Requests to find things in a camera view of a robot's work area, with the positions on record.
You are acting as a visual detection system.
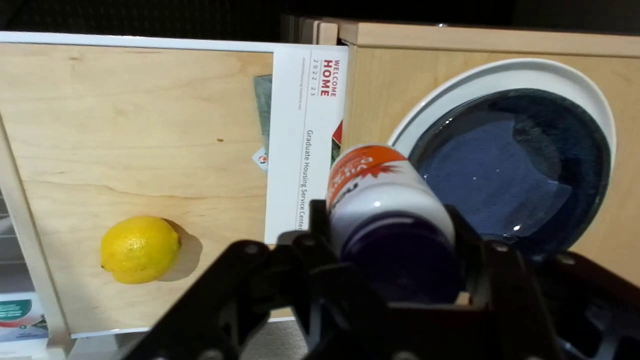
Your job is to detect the yellow lemon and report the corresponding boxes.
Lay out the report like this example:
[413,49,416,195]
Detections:
[99,216,180,284]

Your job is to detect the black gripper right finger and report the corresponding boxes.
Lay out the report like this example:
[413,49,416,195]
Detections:
[443,206,640,360]

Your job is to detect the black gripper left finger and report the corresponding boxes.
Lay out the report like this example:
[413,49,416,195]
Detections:
[121,200,373,360]

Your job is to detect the wooden night stand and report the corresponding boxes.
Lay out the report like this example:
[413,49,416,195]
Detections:
[281,16,640,284]

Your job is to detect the pull-out wooden tray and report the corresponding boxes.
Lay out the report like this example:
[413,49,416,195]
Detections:
[0,33,289,336]

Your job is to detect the white welcome booklet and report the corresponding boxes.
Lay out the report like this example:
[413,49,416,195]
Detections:
[251,45,348,245]

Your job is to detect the white plate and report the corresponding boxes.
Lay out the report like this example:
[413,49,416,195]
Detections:
[389,58,616,179]

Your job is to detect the black bowl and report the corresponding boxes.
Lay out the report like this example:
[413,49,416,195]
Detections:
[409,89,610,259]

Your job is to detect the white bottle purple cap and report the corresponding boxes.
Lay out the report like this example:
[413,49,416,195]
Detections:
[326,146,461,305]

